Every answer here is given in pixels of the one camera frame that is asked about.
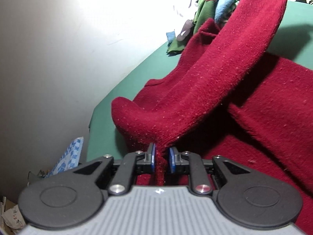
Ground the dark red knit sweater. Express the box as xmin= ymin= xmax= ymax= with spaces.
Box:
xmin=112 ymin=0 xmax=312 ymax=234

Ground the blue white checkered towel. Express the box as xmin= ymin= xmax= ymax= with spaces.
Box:
xmin=45 ymin=137 xmax=84 ymax=178

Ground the white patterned bag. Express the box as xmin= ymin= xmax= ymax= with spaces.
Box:
xmin=2 ymin=205 xmax=26 ymax=230

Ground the white garment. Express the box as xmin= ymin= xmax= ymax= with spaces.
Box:
xmin=174 ymin=0 xmax=199 ymax=41

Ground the green bed sheet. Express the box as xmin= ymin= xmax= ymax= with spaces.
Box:
xmin=86 ymin=1 xmax=313 ymax=161

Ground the light blue garment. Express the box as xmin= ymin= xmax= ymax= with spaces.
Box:
xmin=214 ymin=0 xmax=235 ymax=23

